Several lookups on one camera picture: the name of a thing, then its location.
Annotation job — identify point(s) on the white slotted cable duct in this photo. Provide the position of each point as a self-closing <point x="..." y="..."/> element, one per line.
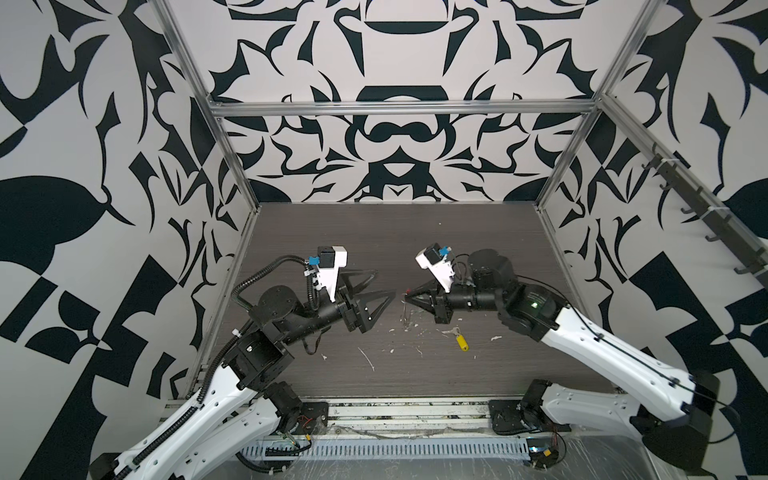
<point x="515" y="449"/>

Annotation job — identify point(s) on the aluminium frame top crossbar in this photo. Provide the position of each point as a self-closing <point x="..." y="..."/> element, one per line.
<point x="226" y="110"/>

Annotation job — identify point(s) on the aluminium frame corner post left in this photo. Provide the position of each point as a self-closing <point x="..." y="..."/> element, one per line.
<point x="186" y="165"/>

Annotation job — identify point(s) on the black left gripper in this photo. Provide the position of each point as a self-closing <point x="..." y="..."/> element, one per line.
<point x="352" y="308"/>

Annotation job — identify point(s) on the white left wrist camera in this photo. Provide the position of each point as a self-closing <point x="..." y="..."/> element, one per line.
<point x="324" y="269"/>

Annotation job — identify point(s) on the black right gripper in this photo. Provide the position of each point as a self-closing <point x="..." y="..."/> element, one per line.
<point x="439" y="303"/>

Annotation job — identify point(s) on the aluminium frame corner post right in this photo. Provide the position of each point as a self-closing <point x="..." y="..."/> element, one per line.
<point x="636" y="35"/>

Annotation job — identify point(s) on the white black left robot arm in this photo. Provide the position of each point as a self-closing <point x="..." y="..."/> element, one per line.
<point x="241" y="399"/>

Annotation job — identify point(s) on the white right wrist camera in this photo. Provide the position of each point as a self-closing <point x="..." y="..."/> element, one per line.
<point x="437" y="261"/>

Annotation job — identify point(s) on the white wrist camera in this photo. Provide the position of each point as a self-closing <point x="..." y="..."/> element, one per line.
<point x="437" y="261"/>
<point x="324" y="269"/>

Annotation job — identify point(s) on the green lit circuit board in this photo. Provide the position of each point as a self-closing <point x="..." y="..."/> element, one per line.
<point x="545" y="452"/>

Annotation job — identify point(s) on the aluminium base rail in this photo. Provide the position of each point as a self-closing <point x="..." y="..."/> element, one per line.
<point x="418" y="417"/>

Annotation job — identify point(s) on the aluminium frame corner post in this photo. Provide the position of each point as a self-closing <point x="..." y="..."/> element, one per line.
<point x="186" y="165"/>
<point x="636" y="35"/>

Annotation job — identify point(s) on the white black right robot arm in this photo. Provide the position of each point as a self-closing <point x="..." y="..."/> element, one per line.
<point x="667" y="409"/>

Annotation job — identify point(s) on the black wall hook rail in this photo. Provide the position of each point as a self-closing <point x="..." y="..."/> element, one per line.
<point x="701" y="204"/>

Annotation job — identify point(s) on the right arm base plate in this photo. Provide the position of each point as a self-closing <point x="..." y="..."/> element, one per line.
<point x="512" y="417"/>

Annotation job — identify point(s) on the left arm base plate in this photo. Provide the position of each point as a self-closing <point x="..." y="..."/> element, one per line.
<point x="312" y="417"/>

